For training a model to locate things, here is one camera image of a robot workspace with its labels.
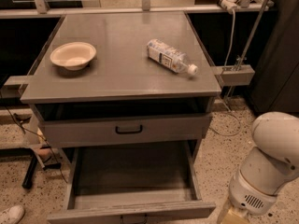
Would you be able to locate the foam gripper body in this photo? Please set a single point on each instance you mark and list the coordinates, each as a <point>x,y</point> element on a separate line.
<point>249,196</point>

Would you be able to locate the grey drawer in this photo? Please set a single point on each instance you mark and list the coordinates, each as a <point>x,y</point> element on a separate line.
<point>132,184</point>
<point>116,131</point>

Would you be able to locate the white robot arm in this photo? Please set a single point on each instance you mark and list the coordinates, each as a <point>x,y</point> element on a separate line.
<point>270,165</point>

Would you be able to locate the grey top drawer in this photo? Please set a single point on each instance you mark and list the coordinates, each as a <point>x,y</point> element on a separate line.
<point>116,131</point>

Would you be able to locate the grey drawer cabinet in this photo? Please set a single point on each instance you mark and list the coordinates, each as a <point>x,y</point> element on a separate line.
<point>122,81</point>

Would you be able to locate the dark cabinet on right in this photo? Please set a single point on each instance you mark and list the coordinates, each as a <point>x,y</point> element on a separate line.
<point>275,85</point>

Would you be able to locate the metal diagonal rod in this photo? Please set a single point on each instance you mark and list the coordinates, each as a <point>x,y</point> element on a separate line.
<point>245,4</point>

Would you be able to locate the clear plastic water bottle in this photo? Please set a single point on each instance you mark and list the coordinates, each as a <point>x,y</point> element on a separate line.
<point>170,57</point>

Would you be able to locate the black cylindrical leg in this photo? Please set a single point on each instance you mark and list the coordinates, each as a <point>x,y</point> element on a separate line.
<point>28,180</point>

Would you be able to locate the white sneaker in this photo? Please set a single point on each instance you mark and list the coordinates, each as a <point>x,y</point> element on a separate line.
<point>12,215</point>

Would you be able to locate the cream ceramic bowl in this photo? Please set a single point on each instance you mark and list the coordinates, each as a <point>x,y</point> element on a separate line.
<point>73,56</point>

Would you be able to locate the grey metal bracket block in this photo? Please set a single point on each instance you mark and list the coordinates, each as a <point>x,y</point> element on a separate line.
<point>229,77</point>

